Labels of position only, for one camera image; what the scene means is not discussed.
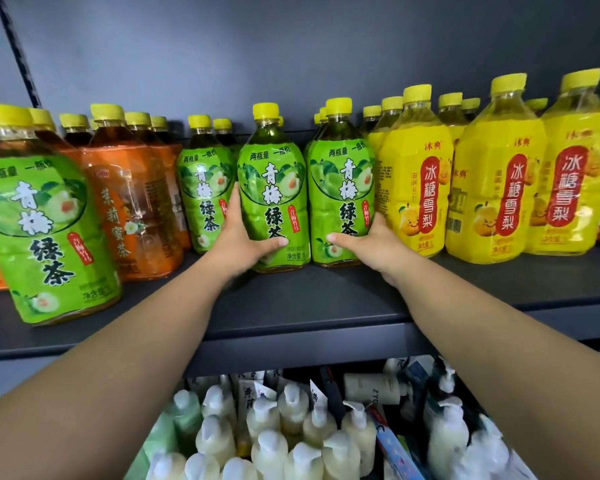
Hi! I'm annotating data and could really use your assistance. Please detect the pale green pump bottle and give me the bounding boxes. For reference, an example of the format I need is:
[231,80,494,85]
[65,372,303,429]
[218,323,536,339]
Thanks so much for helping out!
[124,412,180,480]
[167,390,204,454]

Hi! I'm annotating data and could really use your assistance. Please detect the green label tea bottle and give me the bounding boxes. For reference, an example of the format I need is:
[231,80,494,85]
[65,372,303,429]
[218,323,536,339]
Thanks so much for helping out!
[237,103,309,274]
[305,98,377,268]
[0,104,124,326]

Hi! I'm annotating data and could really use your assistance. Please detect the white lotion bottle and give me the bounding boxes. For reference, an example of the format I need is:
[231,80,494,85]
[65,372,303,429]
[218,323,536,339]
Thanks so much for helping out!
[343,373,412,407]

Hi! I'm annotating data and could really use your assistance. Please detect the blue toothpaste box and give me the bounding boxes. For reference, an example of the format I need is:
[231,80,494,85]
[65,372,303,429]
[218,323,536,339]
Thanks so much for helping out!
[367,405,424,480]

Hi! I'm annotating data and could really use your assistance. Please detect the row of yellow drink bottles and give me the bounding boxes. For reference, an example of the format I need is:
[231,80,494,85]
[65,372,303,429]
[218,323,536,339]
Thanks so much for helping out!
[362,68,600,266]

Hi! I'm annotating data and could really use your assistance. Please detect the person's left forearm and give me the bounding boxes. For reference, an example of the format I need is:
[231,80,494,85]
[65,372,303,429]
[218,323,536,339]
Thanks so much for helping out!
[0,252,237,480]

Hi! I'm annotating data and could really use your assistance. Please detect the person's left hand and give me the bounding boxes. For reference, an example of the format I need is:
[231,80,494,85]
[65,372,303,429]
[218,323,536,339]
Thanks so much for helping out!
[199,182,290,286]

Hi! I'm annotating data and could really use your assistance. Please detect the cluster of cream pump bottles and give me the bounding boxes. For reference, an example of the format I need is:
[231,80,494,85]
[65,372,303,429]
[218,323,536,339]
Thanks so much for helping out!
[145,381,379,480]

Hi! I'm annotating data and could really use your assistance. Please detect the cluster of white pump bottles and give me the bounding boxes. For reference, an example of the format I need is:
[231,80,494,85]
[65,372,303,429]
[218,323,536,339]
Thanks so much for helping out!
[424,359,537,480]

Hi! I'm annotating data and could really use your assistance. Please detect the person's right hand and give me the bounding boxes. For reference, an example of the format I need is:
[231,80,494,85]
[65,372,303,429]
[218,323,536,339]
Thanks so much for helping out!
[326,212,422,289]

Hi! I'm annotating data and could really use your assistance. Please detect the row of green tea bottles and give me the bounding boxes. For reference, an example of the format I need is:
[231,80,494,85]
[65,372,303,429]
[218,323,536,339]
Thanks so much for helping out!
[175,112,331,254]

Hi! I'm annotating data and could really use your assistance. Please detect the black slotted shelf upright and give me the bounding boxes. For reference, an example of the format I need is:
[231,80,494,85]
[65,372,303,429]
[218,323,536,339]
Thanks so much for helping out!
[0,0,43,109]

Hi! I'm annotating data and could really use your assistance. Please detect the dark grey metal shelf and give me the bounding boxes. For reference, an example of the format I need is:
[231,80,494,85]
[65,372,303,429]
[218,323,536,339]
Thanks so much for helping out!
[0,242,600,381]

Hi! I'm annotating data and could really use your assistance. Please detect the row of orange tea bottles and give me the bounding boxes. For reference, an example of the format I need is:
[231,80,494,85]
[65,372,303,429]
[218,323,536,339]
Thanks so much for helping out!
[0,104,192,291]

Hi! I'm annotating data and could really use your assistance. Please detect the person's right forearm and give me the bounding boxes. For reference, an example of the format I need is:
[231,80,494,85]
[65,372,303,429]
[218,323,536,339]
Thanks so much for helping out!
[389,267,600,480]

